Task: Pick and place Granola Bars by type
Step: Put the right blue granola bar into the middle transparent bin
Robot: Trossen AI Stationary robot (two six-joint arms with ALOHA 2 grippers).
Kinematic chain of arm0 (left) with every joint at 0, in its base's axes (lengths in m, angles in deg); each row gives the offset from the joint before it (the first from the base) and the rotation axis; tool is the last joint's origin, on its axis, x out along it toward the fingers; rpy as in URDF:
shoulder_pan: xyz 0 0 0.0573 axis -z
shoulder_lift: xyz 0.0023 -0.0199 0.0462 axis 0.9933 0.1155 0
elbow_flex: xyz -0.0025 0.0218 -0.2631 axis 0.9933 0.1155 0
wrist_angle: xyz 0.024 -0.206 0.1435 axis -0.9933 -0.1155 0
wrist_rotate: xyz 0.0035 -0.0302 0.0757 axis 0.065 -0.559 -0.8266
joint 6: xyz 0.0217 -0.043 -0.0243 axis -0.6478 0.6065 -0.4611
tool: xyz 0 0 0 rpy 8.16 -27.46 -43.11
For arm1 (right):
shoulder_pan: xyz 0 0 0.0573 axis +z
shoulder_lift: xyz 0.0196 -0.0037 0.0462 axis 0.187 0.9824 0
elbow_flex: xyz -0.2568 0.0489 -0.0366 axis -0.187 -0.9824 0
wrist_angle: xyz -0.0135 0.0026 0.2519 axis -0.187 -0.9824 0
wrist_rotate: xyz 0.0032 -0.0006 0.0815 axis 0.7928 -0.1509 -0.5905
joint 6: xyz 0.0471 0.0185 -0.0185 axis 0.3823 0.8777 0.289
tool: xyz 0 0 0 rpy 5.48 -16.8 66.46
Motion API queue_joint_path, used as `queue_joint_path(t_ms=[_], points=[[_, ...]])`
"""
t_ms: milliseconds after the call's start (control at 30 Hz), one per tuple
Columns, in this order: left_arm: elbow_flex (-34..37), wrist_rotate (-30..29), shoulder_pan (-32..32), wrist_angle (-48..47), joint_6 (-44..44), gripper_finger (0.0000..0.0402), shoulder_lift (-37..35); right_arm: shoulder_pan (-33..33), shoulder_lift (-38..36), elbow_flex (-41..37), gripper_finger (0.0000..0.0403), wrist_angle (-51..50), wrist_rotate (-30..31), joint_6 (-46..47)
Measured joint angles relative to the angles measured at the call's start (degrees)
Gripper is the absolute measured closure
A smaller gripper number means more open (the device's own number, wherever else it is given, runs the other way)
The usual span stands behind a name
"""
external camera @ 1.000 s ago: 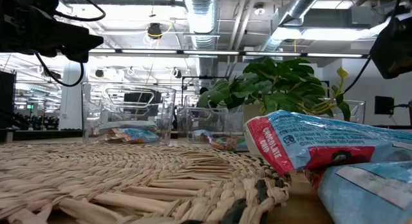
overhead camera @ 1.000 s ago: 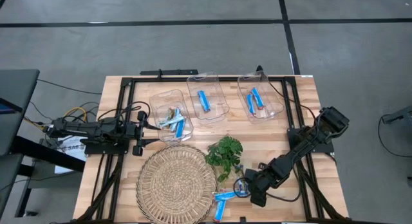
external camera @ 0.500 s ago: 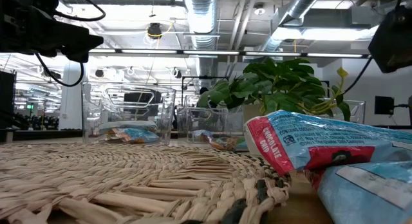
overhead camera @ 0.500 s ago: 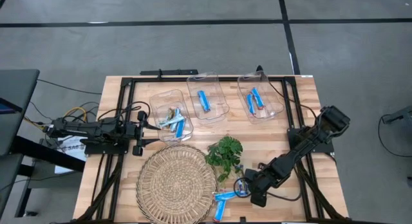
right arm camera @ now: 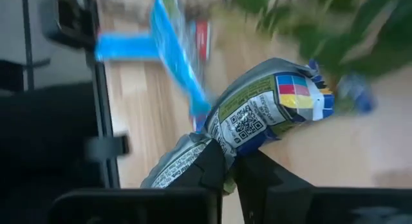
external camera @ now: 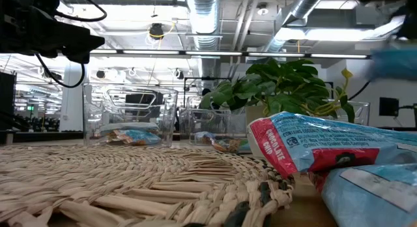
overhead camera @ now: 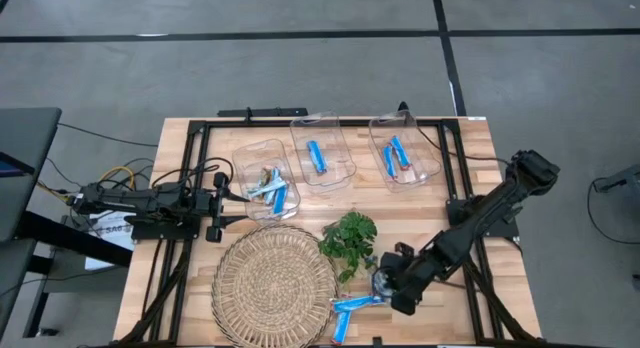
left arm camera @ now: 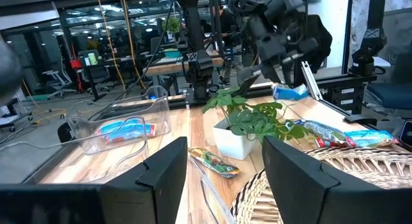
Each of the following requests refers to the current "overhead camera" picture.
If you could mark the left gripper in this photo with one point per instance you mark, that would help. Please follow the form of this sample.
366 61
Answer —
207 204

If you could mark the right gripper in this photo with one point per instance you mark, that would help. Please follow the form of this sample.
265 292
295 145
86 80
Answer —
417 273

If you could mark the dark and blue granola bar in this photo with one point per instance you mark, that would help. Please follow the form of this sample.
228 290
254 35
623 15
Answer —
382 284

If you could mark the pale blue granola bar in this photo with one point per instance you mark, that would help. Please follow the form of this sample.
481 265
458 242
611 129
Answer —
265 189

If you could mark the blue patterned granola bar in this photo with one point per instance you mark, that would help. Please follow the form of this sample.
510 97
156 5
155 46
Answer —
316 156

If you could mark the blue granola bar red ends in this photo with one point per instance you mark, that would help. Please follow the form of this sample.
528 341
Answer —
401 152
341 328
355 303

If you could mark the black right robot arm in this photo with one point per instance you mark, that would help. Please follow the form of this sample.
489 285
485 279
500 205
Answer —
480 218

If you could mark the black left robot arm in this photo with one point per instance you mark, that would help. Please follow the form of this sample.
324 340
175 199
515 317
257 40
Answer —
125 205

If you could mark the clear plastic bin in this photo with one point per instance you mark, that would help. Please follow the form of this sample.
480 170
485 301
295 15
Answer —
420 153
335 138
250 160

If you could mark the green leafy plant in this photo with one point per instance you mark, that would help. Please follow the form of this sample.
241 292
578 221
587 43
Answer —
347 238

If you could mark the round woven placemat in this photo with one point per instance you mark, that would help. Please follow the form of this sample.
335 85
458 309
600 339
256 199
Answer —
270 288

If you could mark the white printed box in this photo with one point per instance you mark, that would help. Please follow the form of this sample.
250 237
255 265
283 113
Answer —
107 250

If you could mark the black desk beam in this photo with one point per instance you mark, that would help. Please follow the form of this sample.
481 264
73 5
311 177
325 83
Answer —
75 240

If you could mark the grey desk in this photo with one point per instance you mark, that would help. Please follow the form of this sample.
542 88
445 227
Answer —
25 138

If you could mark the black aluminium frame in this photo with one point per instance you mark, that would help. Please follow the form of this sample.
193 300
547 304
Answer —
225 124

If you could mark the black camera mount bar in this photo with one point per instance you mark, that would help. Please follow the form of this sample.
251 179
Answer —
262 112

